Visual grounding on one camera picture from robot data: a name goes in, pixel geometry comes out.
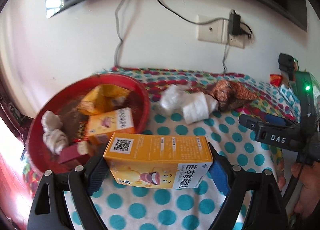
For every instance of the camera with screen on gripper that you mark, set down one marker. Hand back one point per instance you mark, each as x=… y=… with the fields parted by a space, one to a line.
x=305 y=86

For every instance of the yellow medicine box with QR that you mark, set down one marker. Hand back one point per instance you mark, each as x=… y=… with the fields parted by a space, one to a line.
x=153 y=161

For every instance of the small red white box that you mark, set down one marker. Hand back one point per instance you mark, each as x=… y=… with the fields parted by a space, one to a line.
x=76 y=154

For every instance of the yellow medicine box with mouth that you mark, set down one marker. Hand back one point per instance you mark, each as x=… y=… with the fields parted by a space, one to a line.
x=100 y=128

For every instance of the black gripper mount at right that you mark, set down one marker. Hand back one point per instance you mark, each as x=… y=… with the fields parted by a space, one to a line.
x=287 y=65

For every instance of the red snack packet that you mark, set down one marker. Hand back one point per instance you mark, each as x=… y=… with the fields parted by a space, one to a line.
x=276 y=80

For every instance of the black power adapter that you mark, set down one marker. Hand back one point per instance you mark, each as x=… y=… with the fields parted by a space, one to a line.
x=234 y=23

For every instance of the white wall socket plate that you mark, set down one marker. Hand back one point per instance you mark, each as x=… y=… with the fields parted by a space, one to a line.
x=217 y=32

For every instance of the round red tray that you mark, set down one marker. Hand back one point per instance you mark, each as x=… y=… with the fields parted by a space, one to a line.
x=64 y=105

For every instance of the person's right hand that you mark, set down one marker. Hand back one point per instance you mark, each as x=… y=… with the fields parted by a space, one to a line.
x=309 y=194

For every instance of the yellow snack bag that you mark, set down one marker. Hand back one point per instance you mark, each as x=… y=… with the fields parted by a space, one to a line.
x=103 y=98

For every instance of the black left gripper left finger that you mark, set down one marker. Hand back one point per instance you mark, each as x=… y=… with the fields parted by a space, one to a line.
x=49 y=208

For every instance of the brown patterned cloth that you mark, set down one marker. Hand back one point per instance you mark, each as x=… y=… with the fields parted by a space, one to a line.
x=231 y=95

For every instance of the polka dot colourful bedsheet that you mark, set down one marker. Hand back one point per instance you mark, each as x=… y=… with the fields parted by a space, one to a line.
x=126 y=207

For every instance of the red black candy bar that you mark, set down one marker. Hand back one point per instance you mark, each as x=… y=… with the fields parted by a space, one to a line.
x=81 y=134

